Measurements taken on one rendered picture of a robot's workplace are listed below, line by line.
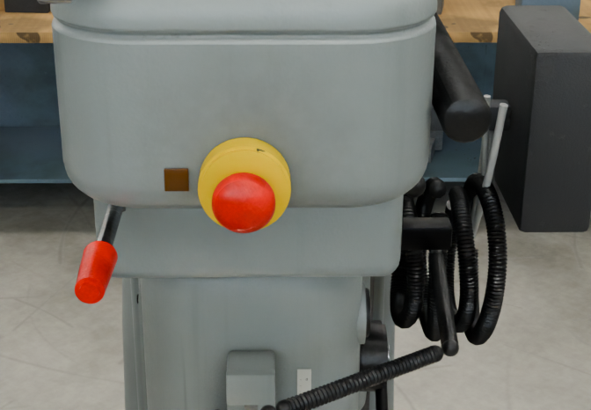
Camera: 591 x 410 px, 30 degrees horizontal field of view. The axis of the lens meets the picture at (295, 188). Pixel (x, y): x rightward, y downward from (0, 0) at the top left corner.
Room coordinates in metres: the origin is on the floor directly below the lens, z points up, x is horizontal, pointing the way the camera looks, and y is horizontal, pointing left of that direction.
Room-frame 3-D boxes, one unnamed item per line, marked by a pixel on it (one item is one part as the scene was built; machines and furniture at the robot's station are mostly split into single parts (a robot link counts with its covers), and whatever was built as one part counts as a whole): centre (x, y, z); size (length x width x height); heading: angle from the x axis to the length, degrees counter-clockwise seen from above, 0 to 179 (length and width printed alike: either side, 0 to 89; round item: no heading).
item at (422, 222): (0.91, -0.10, 1.59); 0.08 x 0.02 x 0.04; 91
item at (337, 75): (0.91, 0.04, 1.81); 0.47 x 0.26 x 0.16; 1
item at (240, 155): (0.66, 0.03, 1.76); 0.06 x 0.02 x 0.06; 91
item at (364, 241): (0.93, 0.04, 1.68); 0.34 x 0.24 x 0.10; 1
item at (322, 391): (0.71, -0.06, 1.58); 0.17 x 0.01 x 0.01; 123
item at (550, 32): (1.20, -0.29, 1.62); 0.20 x 0.09 x 0.21; 1
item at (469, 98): (0.93, -0.11, 1.79); 0.45 x 0.04 x 0.04; 1
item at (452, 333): (0.84, -0.13, 1.58); 0.17 x 0.01 x 0.01; 178
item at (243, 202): (0.64, 0.03, 1.76); 0.04 x 0.03 x 0.04; 91
